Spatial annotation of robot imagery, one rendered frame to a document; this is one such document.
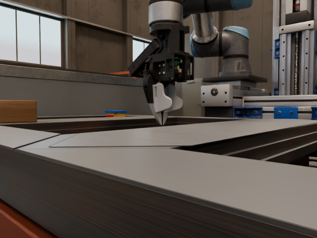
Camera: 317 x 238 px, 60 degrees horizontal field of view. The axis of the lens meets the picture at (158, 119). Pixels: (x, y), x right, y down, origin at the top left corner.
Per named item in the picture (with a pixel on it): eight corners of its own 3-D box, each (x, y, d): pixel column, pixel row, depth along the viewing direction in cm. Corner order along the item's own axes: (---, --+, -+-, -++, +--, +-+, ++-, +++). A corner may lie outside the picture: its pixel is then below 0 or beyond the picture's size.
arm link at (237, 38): (249, 53, 121) (249, 22, 121) (218, 55, 125) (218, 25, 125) (248, 58, 133) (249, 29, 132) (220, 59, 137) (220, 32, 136)
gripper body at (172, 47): (172, 80, 54) (172, 18, 54) (142, 83, 60) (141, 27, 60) (195, 83, 60) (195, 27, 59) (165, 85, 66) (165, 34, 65)
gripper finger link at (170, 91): (177, 125, 59) (177, 82, 58) (157, 124, 63) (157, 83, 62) (186, 125, 61) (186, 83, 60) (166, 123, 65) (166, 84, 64)
